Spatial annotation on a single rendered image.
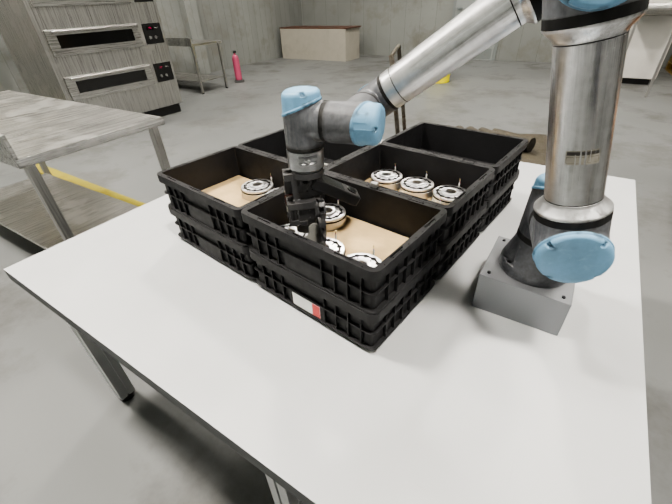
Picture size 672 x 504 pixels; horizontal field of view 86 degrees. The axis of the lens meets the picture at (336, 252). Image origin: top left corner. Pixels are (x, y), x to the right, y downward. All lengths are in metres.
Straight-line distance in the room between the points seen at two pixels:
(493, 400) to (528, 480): 0.14
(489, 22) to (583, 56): 0.18
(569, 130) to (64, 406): 1.93
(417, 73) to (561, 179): 0.31
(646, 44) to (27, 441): 8.29
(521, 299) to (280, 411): 0.57
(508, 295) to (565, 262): 0.23
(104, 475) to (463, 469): 1.29
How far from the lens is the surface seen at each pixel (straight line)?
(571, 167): 0.67
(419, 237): 0.76
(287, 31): 11.35
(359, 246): 0.90
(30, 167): 2.01
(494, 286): 0.91
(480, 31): 0.74
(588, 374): 0.92
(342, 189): 0.78
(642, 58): 8.04
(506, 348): 0.89
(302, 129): 0.71
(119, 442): 1.74
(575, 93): 0.63
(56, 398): 2.02
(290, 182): 0.78
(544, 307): 0.92
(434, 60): 0.75
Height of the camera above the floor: 1.34
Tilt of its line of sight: 35 degrees down
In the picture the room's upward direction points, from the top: 3 degrees counter-clockwise
